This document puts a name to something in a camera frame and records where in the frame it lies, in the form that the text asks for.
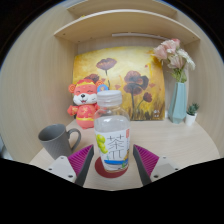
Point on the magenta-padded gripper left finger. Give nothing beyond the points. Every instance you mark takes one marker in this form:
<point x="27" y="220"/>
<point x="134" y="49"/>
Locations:
<point x="78" y="163"/>

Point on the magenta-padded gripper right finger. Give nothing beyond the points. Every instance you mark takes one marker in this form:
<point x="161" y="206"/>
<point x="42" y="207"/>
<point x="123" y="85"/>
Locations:
<point x="150" y="163"/>

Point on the clear plastic drink bottle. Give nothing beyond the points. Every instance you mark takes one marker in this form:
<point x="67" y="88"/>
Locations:
<point x="111" y="133"/>

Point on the flat round red coaster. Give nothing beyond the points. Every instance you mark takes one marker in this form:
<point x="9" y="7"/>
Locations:
<point x="100" y="171"/>

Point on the grey textured mug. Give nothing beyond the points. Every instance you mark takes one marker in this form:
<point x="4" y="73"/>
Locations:
<point x="56" y="141"/>

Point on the red plush mouse toy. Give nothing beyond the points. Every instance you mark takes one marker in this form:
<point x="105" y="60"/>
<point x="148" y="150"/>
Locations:
<point x="83" y="106"/>

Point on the small potted succulent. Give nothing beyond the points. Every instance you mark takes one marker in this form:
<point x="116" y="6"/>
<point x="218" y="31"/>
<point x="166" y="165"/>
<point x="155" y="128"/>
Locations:
<point x="190" y="116"/>

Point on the teal faceted vase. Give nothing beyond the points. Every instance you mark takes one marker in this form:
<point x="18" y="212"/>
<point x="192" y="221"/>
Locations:
<point x="177" y="103"/>

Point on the yellow poppy flower painting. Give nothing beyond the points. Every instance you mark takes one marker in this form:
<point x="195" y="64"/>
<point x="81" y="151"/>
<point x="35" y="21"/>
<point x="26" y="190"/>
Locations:
<point x="133" y="63"/>

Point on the pink and white flower bouquet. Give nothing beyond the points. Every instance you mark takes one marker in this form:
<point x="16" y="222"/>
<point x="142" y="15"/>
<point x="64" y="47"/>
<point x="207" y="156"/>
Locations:
<point x="173" y="56"/>

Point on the white light bar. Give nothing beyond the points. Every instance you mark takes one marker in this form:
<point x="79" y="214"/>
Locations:
<point x="140" y="35"/>

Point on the light wood shelf unit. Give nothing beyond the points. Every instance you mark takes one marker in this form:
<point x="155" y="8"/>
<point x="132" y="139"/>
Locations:
<point x="126" y="23"/>

